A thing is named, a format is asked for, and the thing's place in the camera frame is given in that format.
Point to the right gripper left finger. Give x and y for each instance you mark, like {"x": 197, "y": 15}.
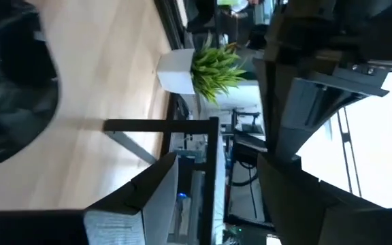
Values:
{"x": 138, "y": 211}

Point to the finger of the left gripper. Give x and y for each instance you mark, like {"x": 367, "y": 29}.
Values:
{"x": 311, "y": 102}
{"x": 270, "y": 102}

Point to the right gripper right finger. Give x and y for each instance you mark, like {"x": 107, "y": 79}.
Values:
{"x": 318, "y": 217}

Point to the artificial plant in white pot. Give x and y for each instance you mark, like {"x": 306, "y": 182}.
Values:
{"x": 213, "y": 69}

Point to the black perforated metal shelf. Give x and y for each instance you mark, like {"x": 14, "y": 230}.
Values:
{"x": 182, "y": 126}

